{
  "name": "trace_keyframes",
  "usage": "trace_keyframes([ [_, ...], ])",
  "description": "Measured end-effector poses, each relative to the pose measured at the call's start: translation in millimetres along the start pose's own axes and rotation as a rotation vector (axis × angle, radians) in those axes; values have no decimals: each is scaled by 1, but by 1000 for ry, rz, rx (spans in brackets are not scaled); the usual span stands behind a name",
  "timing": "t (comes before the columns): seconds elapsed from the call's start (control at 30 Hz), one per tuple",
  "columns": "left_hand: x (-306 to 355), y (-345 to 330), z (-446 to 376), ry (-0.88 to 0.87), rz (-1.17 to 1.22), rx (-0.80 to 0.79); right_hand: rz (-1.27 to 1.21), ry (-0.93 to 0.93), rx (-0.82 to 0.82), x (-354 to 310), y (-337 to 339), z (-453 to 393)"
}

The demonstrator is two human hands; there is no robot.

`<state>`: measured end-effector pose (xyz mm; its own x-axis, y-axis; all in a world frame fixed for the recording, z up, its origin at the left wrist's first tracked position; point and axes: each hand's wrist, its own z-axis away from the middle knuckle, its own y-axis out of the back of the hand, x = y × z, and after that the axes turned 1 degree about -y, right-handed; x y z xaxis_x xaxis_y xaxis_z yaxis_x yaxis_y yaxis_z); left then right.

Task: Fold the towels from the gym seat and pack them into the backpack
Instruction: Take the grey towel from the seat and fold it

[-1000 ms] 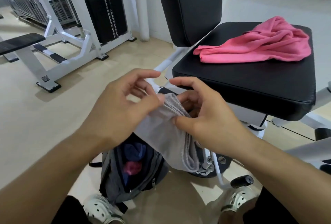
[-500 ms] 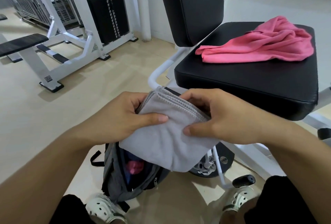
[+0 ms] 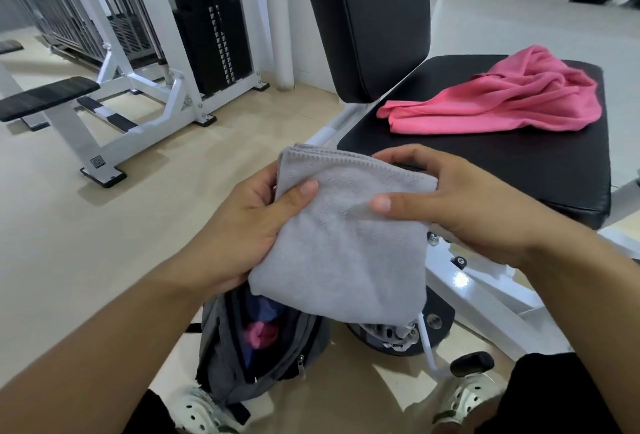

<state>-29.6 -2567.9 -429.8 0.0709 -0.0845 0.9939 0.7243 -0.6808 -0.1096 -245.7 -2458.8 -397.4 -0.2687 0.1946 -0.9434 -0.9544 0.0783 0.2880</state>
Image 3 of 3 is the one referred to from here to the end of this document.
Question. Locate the person's right hand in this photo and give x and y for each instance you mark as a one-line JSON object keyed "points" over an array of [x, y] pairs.
{"points": [[475, 208]]}

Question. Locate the person's left hand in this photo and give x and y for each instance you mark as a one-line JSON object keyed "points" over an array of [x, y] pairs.
{"points": [[235, 238]]}

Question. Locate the blue towel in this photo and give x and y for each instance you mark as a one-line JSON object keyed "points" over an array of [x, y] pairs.
{"points": [[262, 307]]}

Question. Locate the pink towel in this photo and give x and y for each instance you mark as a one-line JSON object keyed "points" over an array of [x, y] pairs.
{"points": [[262, 334], [500, 103]]}

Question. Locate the grey towel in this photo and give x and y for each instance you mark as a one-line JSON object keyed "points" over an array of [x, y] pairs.
{"points": [[345, 248]]}

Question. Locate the grey backpack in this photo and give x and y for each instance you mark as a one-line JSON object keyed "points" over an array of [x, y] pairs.
{"points": [[220, 363]]}

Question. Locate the person's right forearm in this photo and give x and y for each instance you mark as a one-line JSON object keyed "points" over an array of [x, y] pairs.
{"points": [[595, 328]]}

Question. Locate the person's left forearm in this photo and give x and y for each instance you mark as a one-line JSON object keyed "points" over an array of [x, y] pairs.
{"points": [[85, 348]]}

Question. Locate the person's white left shoe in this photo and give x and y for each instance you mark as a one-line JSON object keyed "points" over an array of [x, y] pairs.
{"points": [[200, 411]]}

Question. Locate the person's white shoe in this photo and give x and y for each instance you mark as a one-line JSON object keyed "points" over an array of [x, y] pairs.
{"points": [[200, 411], [467, 396]]}

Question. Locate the person's white right shoe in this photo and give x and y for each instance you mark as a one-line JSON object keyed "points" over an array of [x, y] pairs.
{"points": [[467, 396]]}

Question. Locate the person's black shorts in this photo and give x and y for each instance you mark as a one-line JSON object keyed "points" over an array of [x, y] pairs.
{"points": [[550, 398]]}

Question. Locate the black seat pad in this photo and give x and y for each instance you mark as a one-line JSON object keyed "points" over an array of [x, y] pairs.
{"points": [[525, 168]]}

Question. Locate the white lever with black grip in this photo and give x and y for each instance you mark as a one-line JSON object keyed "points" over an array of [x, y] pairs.
{"points": [[472, 363]]}

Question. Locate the black weight stack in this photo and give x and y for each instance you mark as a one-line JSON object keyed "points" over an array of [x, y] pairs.
{"points": [[210, 38]]}

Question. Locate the black backrest pad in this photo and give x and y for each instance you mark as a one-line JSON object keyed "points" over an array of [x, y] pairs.
{"points": [[365, 23]]}

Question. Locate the white vertical pipe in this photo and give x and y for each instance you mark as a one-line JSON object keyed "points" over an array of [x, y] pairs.
{"points": [[279, 18]]}

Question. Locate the black bench pad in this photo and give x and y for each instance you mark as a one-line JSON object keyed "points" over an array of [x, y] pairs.
{"points": [[47, 98], [10, 47]]}

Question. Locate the grey metal railing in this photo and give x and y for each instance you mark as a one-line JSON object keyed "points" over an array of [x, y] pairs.
{"points": [[65, 13]]}

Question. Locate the white weight machine frame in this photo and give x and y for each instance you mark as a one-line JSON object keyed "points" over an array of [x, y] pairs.
{"points": [[160, 113]]}

